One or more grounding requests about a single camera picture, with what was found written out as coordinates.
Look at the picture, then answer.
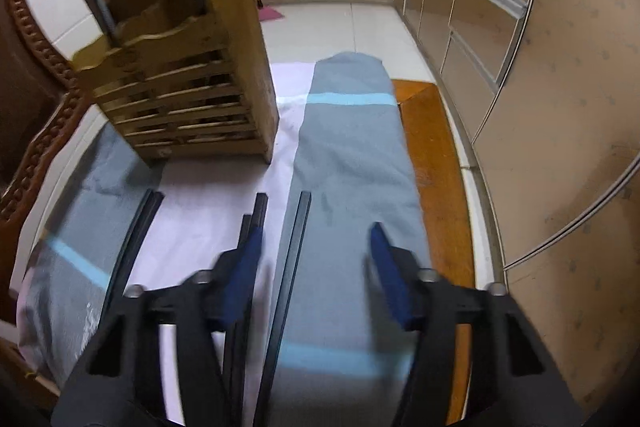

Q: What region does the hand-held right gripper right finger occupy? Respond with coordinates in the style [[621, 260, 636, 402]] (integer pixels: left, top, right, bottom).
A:
[[369, 222, 586, 427]]

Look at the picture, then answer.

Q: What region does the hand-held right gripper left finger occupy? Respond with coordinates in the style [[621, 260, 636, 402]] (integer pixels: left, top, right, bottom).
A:
[[50, 226, 266, 427]]

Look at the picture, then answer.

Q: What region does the wooden slatted utensil holder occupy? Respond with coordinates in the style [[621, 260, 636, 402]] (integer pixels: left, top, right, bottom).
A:
[[67, 0, 280, 168]]

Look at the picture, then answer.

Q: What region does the silver-handled utensil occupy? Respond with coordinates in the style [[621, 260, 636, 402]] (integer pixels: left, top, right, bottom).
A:
[[79, 0, 122, 48]]

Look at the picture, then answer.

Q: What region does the grey pink printed cloth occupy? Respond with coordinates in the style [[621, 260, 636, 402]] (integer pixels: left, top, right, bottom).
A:
[[10, 52, 431, 427]]

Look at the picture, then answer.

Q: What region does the pink floor mat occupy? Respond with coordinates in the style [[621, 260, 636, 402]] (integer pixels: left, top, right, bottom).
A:
[[256, 3, 286, 24]]

